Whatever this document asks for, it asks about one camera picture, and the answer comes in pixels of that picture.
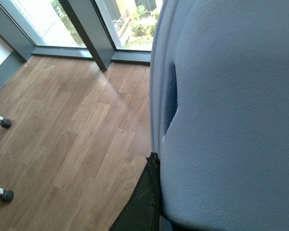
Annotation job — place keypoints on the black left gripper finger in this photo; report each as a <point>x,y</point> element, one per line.
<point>142,211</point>

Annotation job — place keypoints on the light blue slipper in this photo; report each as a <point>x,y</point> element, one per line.
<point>219,106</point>

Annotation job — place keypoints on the white leg with black caster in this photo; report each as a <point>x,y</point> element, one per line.
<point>5,123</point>

